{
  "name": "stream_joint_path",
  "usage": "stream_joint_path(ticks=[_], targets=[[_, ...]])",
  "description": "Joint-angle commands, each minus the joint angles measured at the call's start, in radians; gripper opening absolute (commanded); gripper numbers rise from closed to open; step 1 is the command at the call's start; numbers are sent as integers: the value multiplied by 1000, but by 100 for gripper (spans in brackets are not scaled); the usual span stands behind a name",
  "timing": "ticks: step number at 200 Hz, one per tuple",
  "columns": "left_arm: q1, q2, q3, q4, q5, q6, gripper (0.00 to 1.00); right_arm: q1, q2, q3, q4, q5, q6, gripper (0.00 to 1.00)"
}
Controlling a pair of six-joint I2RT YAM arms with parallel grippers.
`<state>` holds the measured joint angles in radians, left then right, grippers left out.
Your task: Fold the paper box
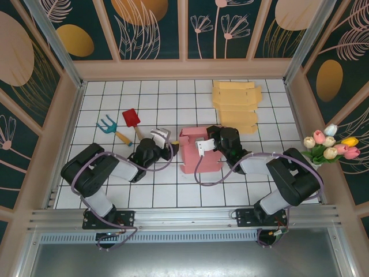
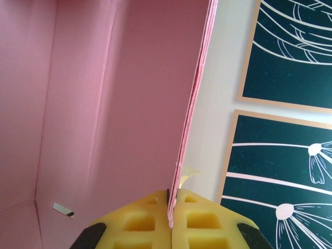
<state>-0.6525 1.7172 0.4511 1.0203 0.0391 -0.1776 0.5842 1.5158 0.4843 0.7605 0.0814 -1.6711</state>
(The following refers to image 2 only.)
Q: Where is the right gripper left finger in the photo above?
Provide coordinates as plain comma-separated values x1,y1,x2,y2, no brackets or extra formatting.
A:
72,189,174,249

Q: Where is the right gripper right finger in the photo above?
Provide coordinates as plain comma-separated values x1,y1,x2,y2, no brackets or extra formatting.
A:
171,188,273,249

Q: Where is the pink paper box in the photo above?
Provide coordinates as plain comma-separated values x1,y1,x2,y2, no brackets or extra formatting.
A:
0,0,218,231

